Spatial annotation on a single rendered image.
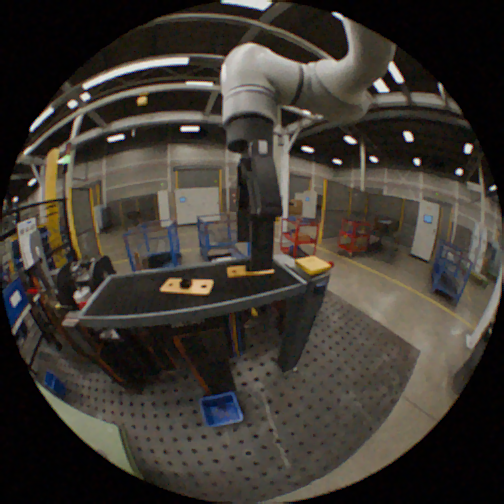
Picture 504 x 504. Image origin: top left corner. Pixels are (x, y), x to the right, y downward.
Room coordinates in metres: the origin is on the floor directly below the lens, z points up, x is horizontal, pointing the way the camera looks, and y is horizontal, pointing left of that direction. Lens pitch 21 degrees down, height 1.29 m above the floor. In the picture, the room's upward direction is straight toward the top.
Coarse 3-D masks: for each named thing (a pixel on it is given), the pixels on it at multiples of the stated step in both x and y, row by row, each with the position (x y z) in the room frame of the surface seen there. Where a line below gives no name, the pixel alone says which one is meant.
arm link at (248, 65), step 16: (240, 48) 0.20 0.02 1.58; (256, 48) 0.20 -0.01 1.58; (224, 64) 0.22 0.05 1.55; (240, 64) 0.19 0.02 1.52; (256, 64) 0.19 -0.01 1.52; (272, 64) 0.20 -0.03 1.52; (288, 64) 0.20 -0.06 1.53; (224, 80) 0.21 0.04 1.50; (240, 80) 0.20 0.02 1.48; (256, 80) 0.20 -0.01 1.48; (272, 80) 0.21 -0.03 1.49; (288, 80) 0.21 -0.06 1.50; (224, 96) 0.23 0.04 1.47; (288, 96) 0.24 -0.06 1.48
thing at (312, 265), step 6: (306, 258) 0.30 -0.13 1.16; (312, 258) 0.30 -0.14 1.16; (300, 264) 0.28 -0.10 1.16; (306, 264) 0.27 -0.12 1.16; (312, 264) 0.27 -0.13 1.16; (318, 264) 0.27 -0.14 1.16; (324, 264) 0.27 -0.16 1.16; (306, 270) 0.26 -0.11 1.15; (312, 270) 0.24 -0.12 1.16; (318, 270) 0.25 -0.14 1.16; (324, 270) 0.26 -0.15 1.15
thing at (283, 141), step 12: (180, 120) 3.11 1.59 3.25; (192, 120) 3.23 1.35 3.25; (84, 144) 2.10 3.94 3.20; (288, 144) 4.35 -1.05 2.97; (60, 156) 1.67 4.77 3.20; (288, 156) 4.35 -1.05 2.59; (288, 168) 4.35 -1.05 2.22; (288, 180) 4.35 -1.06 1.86; (276, 240) 4.39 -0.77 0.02; (288, 240) 4.32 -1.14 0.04
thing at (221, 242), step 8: (200, 216) 3.26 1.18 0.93; (200, 232) 2.94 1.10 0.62; (216, 232) 3.04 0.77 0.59; (200, 240) 3.22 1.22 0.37; (208, 240) 2.21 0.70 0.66; (216, 240) 2.70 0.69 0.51; (224, 240) 2.69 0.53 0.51; (232, 240) 3.39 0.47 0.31; (200, 248) 3.15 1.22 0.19; (208, 248) 2.20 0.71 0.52; (216, 248) 2.85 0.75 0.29; (232, 248) 3.22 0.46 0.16; (248, 248) 2.53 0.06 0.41; (232, 256) 2.68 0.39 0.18; (240, 256) 2.73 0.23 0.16
